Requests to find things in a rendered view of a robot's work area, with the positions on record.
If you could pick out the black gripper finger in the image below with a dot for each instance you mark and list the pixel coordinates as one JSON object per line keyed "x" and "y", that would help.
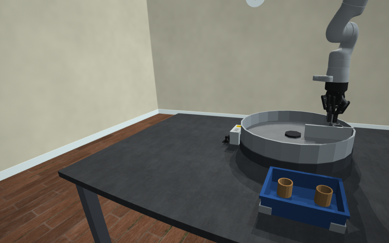
{"x": 340, "y": 109}
{"x": 327, "y": 106}

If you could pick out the bronze bushing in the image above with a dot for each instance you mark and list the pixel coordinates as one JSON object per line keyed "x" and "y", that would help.
{"x": 323, "y": 195}
{"x": 284, "y": 188}

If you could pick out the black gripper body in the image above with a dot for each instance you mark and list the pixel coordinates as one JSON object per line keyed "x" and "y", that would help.
{"x": 336, "y": 89}

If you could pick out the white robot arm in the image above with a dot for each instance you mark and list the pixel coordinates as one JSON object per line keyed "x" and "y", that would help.
{"x": 340, "y": 30}

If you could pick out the blue crate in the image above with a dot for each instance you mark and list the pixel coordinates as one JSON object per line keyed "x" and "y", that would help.
{"x": 301, "y": 206}

